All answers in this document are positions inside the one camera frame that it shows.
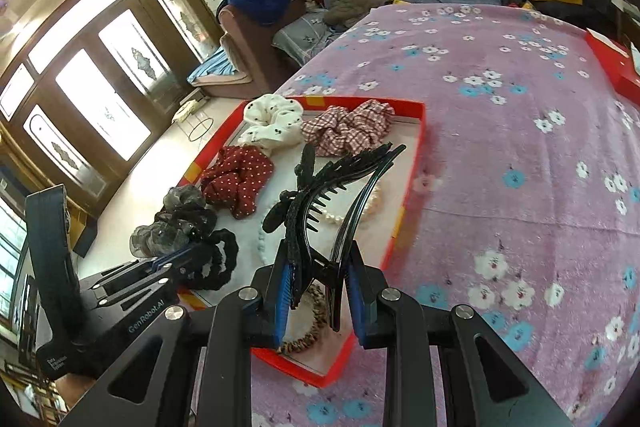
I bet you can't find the light blue sheet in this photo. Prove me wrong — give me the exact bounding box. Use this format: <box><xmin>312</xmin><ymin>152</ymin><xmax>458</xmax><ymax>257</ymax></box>
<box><xmin>186</xmin><ymin>46</ymin><xmax>253</xmax><ymax>88</ymax></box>

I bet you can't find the pale yellow cloth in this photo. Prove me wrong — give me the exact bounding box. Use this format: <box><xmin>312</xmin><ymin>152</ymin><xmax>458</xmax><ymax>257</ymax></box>
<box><xmin>172</xmin><ymin>99</ymin><xmax>206</xmax><ymax>122</ymax></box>

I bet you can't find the dark red dotted scrunchie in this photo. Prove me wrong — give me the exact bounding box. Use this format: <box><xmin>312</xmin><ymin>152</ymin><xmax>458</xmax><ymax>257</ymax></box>
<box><xmin>200</xmin><ymin>145</ymin><xmax>276</xmax><ymax>220</ymax></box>

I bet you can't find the black hair clip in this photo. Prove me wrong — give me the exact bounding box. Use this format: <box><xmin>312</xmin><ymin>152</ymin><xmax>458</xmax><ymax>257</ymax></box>
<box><xmin>262</xmin><ymin>142</ymin><xmax>408</xmax><ymax>333</ymax></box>

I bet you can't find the black scrunchie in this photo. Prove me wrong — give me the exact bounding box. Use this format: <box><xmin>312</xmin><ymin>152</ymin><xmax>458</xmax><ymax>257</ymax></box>
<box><xmin>177</xmin><ymin>228</ymin><xmax>240</xmax><ymax>292</ymax></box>

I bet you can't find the pearl hair tie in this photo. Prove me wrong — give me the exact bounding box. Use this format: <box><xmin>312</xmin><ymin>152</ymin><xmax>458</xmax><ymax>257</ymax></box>
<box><xmin>320</xmin><ymin>184</ymin><xmax>386</xmax><ymax>225</ymax></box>

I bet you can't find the brown sofa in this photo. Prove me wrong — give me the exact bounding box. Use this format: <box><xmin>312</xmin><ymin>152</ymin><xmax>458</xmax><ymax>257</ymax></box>
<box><xmin>217</xmin><ymin>0</ymin><xmax>311</xmax><ymax>98</ymax></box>

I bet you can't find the red box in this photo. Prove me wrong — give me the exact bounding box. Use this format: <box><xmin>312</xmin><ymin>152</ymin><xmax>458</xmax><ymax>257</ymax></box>
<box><xmin>585</xmin><ymin>28</ymin><xmax>640</xmax><ymax>105</ymax></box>

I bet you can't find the purple floral tablecloth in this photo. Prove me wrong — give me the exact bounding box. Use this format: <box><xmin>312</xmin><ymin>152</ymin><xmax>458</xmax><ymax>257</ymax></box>
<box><xmin>250</xmin><ymin>2</ymin><xmax>640</xmax><ymax>427</ymax></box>

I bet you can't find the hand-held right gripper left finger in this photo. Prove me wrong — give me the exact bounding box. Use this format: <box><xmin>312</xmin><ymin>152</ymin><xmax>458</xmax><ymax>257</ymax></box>
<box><xmin>57</xmin><ymin>239</ymin><xmax>301</xmax><ymax>427</ymax></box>

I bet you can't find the white bead bracelet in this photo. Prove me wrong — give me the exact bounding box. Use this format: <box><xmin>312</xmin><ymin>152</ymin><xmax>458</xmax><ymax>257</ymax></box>
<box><xmin>256</xmin><ymin>227</ymin><xmax>271</xmax><ymax>265</ymax></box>

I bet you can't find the leopard print scrunchie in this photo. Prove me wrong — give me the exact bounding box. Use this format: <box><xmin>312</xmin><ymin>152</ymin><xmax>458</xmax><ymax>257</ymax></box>
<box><xmin>277</xmin><ymin>282</ymin><xmax>331</xmax><ymax>355</ymax></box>

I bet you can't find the white dotted scrunchie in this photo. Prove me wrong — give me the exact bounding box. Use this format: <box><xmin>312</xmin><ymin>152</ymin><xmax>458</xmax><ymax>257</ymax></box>
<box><xmin>237</xmin><ymin>93</ymin><xmax>305</xmax><ymax>155</ymax></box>

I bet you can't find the grey organza scrunchie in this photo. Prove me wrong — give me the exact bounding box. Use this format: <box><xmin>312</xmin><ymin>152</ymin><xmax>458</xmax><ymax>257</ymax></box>
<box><xmin>130</xmin><ymin>184</ymin><xmax>218</xmax><ymax>258</ymax></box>

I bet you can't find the dark blue jacket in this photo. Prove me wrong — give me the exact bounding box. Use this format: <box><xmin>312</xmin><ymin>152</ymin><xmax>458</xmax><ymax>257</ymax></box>
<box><xmin>216</xmin><ymin>0</ymin><xmax>296</xmax><ymax>25</ymax></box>

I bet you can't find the wooden glass door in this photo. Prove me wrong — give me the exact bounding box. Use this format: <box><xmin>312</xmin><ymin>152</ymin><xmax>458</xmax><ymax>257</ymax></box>
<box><xmin>0</xmin><ymin>0</ymin><xmax>226</xmax><ymax>228</ymax></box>

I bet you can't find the red checked scrunchie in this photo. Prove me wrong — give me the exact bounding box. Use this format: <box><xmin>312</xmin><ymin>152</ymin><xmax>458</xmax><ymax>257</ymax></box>
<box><xmin>301</xmin><ymin>99</ymin><xmax>396</xmax><ymax>156</ymax></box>

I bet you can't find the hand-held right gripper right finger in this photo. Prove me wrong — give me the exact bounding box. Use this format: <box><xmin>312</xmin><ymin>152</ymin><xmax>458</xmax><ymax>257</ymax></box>
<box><xmin>347</xmin><ymin>241</ymin><xmax>583</xmax><ymax>427</ymax></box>

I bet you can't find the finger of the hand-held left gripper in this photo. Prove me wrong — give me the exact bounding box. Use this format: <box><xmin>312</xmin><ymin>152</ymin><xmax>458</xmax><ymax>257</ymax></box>
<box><xmin>135</xmin><ymin>241</ymin><xmax>210</xmax><ymax>275</ymax></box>
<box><xmin>92</xmin><ymin>268</ymin><xmax>181</xmax><ymax>305</ymax></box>

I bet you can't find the brown blanket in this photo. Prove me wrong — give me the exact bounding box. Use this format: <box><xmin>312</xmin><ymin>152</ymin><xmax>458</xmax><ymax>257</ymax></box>
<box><xmin>324</xmin><ymin>0</ymin><xmax>391</xmax><ymax>28</ymax></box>

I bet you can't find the wire stool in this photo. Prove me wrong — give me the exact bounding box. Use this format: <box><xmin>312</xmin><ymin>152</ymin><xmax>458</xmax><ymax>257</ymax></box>
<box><xmin>175</xmin><ymin>107</ymin><xmax>213</xmax><ymax>144</ymax></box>

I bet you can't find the red tray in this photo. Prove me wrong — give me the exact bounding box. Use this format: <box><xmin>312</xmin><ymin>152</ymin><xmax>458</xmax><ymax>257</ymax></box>
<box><xmin>177</xmin><ymin>96</ymin><xmax>427</xmax><ymax>389</ymax></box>

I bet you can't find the grey-blue pillow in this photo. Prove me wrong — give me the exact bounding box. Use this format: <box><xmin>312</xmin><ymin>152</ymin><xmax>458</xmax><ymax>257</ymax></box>
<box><xmin>272</xmin><ymin>9</ymin><xmax>346</xmax><ymax>65</ymax></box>

